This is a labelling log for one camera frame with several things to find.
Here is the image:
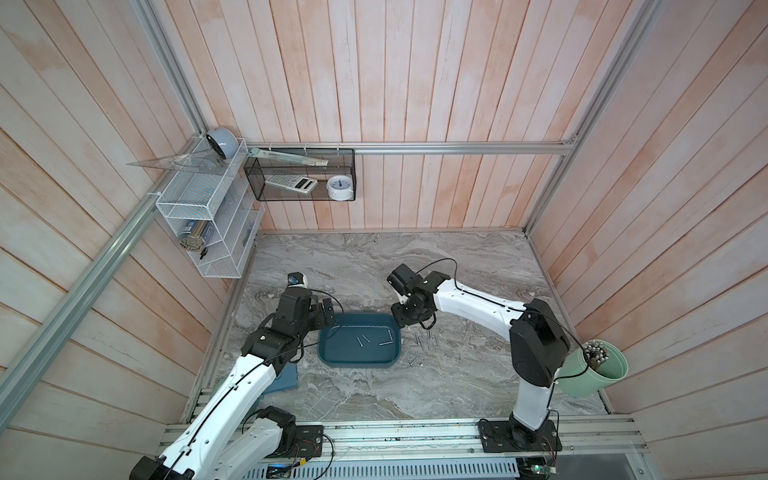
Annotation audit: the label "teal plastic storage tray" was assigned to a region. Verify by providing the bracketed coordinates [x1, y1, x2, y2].
[318, 312, 402, 368]

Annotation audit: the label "silver screws pile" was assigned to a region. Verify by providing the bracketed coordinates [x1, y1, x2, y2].
[379, 329, 394, 346]

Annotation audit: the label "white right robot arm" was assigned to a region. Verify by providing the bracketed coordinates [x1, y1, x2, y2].
[387, 264, 570, 454]

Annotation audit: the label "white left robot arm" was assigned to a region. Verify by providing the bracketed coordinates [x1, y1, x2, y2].
[129, 285, 339, 479]

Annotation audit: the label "screws on table top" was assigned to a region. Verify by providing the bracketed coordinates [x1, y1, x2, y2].
[414, 328, 439, 350]

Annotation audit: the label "metal cylinder in shelf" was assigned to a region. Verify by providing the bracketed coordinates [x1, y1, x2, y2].
[178, 220, 211, 252]

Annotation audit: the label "white calculator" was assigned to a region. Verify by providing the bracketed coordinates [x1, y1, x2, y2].
[265, 175, 318, 195]

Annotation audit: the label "white tape roll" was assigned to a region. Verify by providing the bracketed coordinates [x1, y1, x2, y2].
[326, 175, 355, 202]

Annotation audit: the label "clear straight ruler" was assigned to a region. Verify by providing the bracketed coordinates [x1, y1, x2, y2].
[248, 148, 328, 167]

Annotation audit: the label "green pen holder cup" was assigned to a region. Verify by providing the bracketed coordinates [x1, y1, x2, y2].
[555, 339, 629, 398]

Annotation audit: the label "clear triangle ruler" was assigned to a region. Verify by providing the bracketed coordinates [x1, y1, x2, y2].
[129, 151, 222, 174]

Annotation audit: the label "grey round desk clock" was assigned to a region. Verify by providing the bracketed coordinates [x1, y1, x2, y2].
[205, 127, 239, 161]

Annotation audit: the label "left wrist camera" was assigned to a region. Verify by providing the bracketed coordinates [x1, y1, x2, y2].
[287, 272, 308, 288]

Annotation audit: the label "white wire mesh shelf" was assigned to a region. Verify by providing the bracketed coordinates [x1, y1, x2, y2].
[156, 137, 264, 279]

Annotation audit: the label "black wire mesh basket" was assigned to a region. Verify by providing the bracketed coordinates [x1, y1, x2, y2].
[244, 147, 358, 202]

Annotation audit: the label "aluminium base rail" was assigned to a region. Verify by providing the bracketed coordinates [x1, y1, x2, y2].
[149, 415, 652, 480]

